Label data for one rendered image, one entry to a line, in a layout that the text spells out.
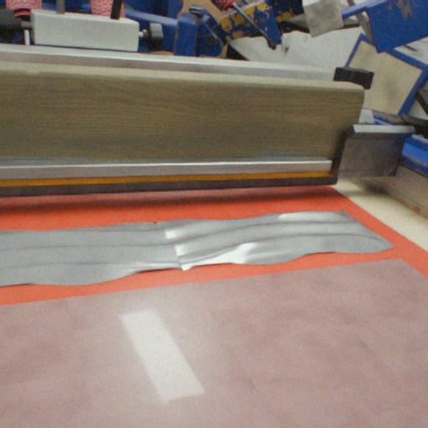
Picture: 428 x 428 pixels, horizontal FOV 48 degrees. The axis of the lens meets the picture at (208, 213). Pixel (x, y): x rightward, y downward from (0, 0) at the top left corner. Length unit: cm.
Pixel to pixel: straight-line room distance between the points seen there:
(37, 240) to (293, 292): 17
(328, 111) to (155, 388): 30
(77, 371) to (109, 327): 3
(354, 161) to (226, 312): 24
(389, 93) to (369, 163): 251
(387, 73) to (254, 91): 264
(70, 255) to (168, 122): 13
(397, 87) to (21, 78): 270
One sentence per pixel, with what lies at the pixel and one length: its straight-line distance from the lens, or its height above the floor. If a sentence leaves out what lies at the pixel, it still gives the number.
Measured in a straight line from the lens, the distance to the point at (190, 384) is 24.
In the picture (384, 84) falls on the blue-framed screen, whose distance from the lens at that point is 303.
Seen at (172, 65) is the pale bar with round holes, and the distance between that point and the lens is 61.
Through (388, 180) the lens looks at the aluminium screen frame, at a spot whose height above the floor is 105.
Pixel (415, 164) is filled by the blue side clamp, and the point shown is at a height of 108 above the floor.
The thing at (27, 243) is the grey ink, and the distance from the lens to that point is 34.
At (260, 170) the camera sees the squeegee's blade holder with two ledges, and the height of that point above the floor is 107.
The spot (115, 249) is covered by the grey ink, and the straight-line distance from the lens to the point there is 32.
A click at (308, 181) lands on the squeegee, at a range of 48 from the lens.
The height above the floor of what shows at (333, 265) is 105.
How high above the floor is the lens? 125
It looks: 32 degrees down
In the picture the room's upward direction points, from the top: 12 degrees clockwise
